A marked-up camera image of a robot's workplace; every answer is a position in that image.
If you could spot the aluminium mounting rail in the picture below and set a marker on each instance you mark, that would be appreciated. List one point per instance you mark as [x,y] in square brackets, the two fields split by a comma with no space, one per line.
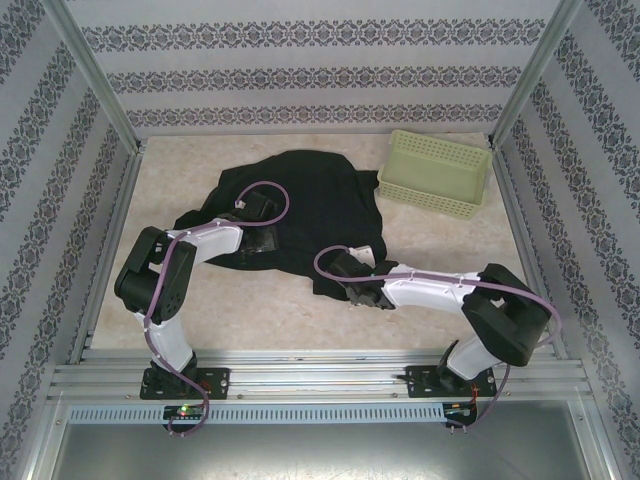
[320,375]

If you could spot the grey sheet metal panel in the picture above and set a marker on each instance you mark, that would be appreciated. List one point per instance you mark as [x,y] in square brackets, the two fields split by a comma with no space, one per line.
[320,450]

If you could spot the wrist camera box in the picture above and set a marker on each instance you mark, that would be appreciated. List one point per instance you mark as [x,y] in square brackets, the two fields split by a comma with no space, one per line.
[240,204]
[364,254]

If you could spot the aluminium frame post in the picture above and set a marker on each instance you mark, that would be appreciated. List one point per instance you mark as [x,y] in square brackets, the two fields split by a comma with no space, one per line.
[96,75]
[536,75]

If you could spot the pale green plastic basket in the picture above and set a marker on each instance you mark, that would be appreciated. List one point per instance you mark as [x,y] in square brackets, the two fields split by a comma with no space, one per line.
[430,180]

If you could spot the small controller circuit board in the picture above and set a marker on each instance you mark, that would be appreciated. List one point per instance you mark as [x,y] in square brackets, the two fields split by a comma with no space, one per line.
[182,411]
[460,409]

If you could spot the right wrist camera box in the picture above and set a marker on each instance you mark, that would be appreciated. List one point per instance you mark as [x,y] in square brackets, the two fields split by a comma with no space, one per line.
[364,254]

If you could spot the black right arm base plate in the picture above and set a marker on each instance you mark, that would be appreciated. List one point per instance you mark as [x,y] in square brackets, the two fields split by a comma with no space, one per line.
[417,382]

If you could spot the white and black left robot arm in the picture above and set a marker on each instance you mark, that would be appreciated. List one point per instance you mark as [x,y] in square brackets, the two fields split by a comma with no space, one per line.
[215,247]

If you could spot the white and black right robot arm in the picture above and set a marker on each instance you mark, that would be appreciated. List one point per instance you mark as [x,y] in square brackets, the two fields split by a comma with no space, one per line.
[430,292]

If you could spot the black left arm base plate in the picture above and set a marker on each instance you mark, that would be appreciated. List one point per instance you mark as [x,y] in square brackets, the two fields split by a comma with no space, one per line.
[220,382]

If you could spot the aluminium side rail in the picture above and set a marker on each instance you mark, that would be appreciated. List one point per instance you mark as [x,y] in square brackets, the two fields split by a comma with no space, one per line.
[517,200]
[117,210]

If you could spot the black t-shirt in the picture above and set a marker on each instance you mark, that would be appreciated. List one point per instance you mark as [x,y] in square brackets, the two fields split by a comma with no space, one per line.
[320,210]

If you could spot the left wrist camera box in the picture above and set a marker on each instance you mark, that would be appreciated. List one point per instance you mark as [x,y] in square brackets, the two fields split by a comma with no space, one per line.
[240,204]

